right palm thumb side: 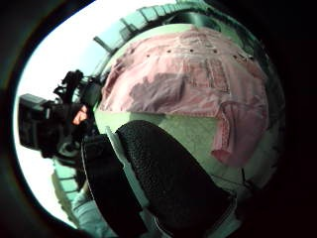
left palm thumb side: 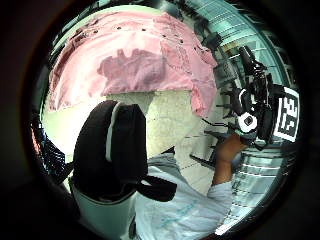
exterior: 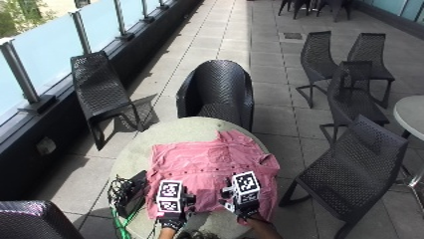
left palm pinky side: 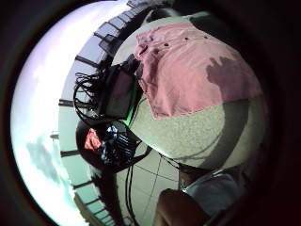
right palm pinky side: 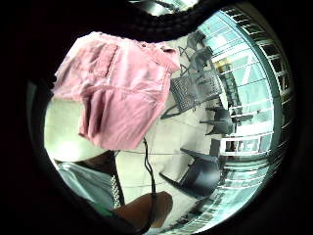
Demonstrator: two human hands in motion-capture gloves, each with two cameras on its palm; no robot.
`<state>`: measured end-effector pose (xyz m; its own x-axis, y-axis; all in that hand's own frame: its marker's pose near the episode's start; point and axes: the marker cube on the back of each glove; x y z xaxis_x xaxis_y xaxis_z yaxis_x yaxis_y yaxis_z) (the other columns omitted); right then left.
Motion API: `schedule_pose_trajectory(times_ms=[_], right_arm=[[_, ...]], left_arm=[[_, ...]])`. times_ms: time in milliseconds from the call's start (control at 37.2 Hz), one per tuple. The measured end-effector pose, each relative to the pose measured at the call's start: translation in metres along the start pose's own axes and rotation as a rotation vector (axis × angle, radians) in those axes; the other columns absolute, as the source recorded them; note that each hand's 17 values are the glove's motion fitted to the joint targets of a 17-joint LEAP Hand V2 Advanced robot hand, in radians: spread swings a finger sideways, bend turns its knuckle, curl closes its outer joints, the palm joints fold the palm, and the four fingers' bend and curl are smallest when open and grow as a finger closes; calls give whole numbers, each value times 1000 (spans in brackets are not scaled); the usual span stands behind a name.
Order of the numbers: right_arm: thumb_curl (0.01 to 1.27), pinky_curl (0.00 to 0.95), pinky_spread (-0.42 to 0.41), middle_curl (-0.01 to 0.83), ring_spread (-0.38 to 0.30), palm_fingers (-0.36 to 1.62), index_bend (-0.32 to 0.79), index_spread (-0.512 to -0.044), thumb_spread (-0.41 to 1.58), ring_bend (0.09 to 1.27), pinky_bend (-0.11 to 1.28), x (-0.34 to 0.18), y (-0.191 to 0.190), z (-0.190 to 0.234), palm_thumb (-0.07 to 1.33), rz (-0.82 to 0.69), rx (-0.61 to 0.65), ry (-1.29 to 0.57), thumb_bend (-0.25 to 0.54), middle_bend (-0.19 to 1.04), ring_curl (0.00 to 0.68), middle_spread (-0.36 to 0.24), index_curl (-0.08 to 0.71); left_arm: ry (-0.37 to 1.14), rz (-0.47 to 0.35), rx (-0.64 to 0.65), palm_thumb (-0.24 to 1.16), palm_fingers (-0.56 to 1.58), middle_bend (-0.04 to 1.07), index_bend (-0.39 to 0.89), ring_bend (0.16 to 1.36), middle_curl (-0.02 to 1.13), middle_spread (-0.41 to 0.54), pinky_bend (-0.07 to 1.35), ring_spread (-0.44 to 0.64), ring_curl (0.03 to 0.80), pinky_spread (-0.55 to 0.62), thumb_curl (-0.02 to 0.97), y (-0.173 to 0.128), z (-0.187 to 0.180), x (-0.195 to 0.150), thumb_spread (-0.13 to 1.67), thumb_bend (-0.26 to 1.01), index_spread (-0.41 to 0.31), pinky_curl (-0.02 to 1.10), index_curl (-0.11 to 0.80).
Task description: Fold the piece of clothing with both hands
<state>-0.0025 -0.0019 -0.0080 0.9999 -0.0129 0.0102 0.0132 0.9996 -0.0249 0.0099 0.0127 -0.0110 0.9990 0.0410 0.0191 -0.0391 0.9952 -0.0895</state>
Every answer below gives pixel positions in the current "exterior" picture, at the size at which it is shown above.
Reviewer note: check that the person's right hand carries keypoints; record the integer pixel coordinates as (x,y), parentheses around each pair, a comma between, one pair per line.
(244,209)

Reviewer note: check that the person's left hand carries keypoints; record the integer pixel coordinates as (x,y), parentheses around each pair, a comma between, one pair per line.
(173,219)

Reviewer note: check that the white marker cube on right glove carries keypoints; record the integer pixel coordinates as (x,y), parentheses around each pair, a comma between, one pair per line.
(246,186)

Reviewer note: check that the white marker cube on glove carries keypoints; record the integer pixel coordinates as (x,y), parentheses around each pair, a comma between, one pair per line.
(246,186)
(169,196)

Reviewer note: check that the white marker cube on left glove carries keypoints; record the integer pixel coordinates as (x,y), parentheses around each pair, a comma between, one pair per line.
(169,196)

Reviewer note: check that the black electronic box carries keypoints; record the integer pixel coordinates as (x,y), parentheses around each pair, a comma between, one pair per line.
(131,195)

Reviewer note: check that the pink shirt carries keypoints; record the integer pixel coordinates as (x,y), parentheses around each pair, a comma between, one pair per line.
(207,162)

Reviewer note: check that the black perforated armless chair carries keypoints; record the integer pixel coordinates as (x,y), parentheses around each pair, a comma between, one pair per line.
(368,53)
(98,86)
(352,166)
(352,93)
(315,56)

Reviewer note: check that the black wicker armchair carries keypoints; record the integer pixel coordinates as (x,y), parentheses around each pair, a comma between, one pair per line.
(220,89)
(30,220)

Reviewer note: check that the white round side table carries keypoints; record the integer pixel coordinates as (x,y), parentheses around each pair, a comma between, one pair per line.
(412,114)

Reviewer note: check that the square floor drain cover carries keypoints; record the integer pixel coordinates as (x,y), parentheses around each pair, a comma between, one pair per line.
(292,35)

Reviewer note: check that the glass railing with metal posts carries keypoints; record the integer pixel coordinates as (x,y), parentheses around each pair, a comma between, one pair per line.
(48,49)

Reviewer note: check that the grey wall outlet cover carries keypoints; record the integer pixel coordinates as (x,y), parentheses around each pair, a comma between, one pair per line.
(45,146)

